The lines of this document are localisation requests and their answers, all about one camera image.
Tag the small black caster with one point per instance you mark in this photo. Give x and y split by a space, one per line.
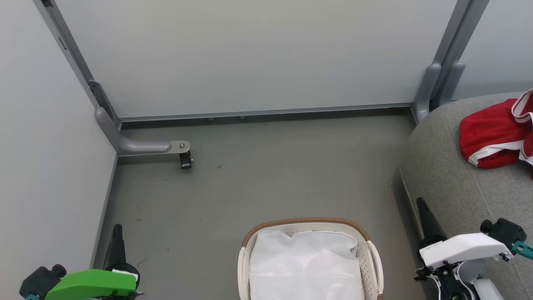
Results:
185 160

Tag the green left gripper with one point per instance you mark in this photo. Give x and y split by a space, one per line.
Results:
91 283

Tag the grey fabric sofa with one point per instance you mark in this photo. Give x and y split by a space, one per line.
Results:
449 175

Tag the white laundry basket brown rim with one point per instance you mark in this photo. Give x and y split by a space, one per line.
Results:
245 266

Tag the grey partition double post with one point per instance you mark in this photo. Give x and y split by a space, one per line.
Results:
441 79

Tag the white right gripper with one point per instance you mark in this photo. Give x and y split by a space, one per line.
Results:
462 249

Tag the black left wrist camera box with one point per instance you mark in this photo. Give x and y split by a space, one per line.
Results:
39 279

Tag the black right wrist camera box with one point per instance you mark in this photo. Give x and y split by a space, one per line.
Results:
506 231

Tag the grey partition bottom rail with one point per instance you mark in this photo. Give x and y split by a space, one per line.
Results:
266 112

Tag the white cloth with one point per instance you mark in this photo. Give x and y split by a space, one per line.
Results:
304 266

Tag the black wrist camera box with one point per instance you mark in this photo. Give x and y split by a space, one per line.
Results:
39 279
506 231

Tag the red clothing with white trim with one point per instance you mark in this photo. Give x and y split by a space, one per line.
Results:
491 129

